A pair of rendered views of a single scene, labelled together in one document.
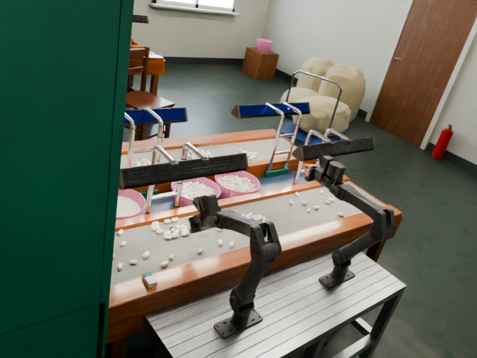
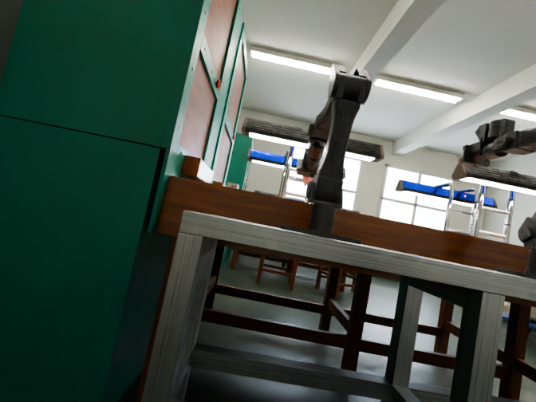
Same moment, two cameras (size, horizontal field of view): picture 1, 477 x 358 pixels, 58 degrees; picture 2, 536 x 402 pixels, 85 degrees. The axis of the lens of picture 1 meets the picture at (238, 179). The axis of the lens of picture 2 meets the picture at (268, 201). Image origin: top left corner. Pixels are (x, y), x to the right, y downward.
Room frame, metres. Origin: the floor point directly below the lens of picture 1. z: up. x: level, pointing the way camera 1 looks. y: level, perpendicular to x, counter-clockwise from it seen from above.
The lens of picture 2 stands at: (0.57, -0.51, 0.68)
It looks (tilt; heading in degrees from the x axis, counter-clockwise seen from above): 4 degrees up; 41
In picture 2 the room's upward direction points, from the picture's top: 11 degrees clockwise
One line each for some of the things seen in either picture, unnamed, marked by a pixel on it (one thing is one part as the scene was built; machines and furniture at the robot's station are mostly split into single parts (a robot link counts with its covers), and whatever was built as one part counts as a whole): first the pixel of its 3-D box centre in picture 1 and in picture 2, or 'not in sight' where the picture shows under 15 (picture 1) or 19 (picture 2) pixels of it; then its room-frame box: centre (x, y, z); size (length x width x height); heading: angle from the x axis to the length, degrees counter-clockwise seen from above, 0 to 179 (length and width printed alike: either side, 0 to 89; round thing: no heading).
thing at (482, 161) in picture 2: (319, 176); (481, 154); (1.84, -0.37, 1.07); 0.10 x 0.07 x 0.07; 134
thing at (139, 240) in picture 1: (257, 222); not in sight; (1.87, -0.14, 0.73); 1.81 x 0.30 x 0.02; 132
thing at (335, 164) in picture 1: (336, 178); (504, 135); (1.77, -0.43, 1.12); 0.12 x 0.09 x 0.12; 44
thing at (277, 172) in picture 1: (275, 138); (451, 222); (2.63, -0.18, 0.90); 0.20 x 0.19 x 0.45; 132
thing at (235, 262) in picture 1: (280, 256); (430, 257); (1.71, -0.28, 0.67); 1.81 x 0.12 x 0.19; 132
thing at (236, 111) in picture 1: (274, 109); (446, 194); (2.69, -0.12, 1.08); 0.62 x 0.08 x 0.07; 132
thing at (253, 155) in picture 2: (132, 116); (296, 163); (2.03, 0.60, 1.08); 0.62 x 0.08 x 0.07; 132
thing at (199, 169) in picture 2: not in sight; (199, 172); (1.28, 0.51, 0.83); 0.30 x 0.06 x 0.07; 42
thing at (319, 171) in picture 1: (322, 165); (482, 140); (1.84, -0.37, 1.13); 0.07 x 0.06 x 0.11; 134
